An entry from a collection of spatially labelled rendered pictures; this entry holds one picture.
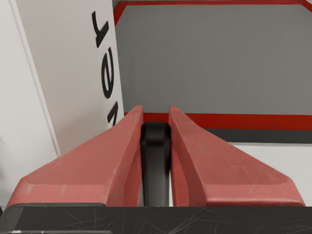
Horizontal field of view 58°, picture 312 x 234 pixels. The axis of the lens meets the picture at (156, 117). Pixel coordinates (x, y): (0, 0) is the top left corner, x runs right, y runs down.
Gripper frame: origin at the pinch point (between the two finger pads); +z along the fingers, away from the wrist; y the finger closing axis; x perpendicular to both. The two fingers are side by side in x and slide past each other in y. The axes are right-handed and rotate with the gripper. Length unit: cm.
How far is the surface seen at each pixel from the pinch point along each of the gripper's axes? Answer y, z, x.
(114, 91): 2.6, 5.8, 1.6
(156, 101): 0.0, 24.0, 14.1
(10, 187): 12.8, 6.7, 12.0
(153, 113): 0.3, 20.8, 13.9
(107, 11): 2.7, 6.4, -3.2
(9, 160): 11.9, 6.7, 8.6
